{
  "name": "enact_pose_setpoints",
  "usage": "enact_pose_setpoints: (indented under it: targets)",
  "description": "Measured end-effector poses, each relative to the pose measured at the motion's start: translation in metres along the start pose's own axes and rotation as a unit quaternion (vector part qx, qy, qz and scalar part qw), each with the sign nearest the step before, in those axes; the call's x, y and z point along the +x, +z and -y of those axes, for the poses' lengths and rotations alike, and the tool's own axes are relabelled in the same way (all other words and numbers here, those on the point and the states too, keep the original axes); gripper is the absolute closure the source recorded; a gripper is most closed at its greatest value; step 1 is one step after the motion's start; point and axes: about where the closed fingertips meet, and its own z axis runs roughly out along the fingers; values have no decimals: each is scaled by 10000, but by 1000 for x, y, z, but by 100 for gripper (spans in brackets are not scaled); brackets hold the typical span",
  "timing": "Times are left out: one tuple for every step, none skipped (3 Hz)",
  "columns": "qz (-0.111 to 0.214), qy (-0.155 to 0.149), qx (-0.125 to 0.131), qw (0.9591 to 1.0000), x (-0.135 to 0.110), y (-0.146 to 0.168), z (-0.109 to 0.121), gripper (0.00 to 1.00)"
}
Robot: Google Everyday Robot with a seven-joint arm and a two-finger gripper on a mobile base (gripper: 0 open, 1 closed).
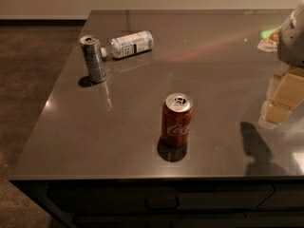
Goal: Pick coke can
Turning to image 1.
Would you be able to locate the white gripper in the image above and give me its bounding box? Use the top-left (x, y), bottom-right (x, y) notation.
top-left (258, 0), bottom-right (304, 129)

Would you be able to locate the red coke can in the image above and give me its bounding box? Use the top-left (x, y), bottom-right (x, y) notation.
top-left (161, 93), bottom-right (194, 148)

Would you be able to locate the tall silver can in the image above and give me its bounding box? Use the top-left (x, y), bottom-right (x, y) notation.
top-left (79, 35), bottom-right (106, 83)

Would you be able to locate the clear plastic water bottle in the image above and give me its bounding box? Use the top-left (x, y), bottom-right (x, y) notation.
top-left (101, 30), bottom-right (154, 59)

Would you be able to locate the dark cabinet drawer front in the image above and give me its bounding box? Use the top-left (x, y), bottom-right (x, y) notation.
top-left (49, 185), bottom-right (273, 215)

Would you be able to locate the black drawer handle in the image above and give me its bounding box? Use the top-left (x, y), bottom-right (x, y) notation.
top-left (144, 196), bottom-right (180, 211)

